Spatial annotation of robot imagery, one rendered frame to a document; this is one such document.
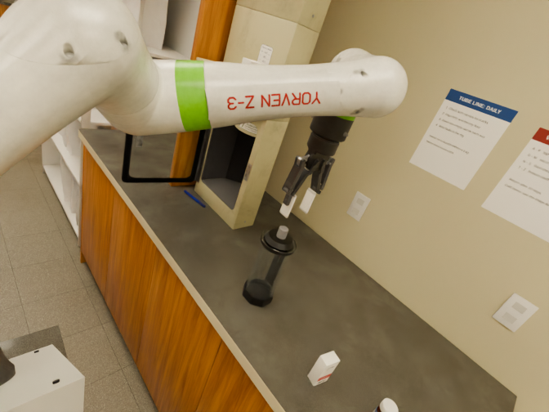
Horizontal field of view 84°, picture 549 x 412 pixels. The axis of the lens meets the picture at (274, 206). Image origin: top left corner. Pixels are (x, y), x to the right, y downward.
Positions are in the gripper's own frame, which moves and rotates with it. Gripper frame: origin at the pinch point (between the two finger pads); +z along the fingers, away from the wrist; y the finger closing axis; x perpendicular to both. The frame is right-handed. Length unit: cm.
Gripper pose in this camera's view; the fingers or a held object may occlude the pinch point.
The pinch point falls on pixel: (296, 204)
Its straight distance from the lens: 84.1
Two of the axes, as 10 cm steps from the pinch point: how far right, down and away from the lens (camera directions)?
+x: 6.3, 5.5, -5.5
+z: -3.2, 8.3, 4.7
